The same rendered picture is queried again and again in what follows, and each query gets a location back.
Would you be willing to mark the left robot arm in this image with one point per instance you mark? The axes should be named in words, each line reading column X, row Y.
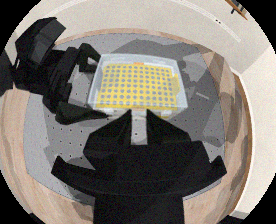
column 38, row 64

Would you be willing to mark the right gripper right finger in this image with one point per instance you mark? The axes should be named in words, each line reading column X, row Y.
column 163, row 132

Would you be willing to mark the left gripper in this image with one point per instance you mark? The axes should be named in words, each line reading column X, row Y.
column 58, row 86

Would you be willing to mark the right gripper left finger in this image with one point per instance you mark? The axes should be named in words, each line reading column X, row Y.
column 115, row 131

